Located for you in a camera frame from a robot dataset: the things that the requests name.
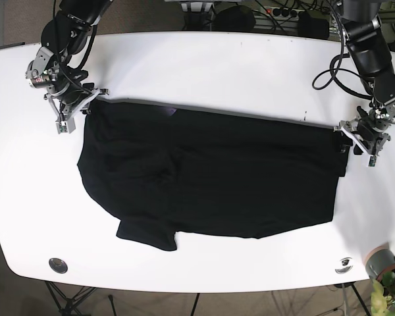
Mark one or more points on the black T-shirt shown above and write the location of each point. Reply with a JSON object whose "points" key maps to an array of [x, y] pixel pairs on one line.
{"points": [[162, 172]]}

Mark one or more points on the grey plant pot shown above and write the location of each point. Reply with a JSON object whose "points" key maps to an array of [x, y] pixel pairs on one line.
{"points": [[378, 262]]}

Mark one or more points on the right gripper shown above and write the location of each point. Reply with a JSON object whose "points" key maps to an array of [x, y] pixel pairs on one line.
{"points": [[72, 100]]}

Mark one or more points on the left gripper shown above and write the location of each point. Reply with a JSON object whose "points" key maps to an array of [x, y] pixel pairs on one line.
{"points": [[369, 136]]}

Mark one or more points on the silver table grommet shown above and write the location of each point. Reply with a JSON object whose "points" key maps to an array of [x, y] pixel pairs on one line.
{"points": [[58, 265], [345, 265]]}

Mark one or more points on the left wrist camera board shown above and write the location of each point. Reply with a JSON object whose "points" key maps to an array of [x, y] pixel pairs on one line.
{"points": [[372, 161]]}

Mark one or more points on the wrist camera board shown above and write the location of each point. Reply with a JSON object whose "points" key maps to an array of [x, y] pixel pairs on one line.
{"points": [[372, 161], [65, 126]]}

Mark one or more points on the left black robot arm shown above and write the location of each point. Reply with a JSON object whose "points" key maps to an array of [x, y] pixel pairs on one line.
{"points": [[361, 39]]}

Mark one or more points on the left silver table grommet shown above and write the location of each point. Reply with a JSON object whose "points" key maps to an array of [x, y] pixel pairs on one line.
{"points": [[58, 265]]}

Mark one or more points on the black table leg frame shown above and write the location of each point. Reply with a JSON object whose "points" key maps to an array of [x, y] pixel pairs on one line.
{"points": [[69, 306]]}

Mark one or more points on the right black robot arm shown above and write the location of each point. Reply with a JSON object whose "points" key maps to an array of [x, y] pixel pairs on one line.
{"points": [[66, 44]]}

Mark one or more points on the green potted plant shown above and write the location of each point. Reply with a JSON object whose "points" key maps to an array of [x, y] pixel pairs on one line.
{"points": [[383, 295]]}

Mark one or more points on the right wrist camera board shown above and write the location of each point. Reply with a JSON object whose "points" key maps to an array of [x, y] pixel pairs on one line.
{"points": [[65, 126]]}

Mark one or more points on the right silver table grommet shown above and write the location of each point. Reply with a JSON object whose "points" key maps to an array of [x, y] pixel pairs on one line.
{"points": [[345, 265]]}

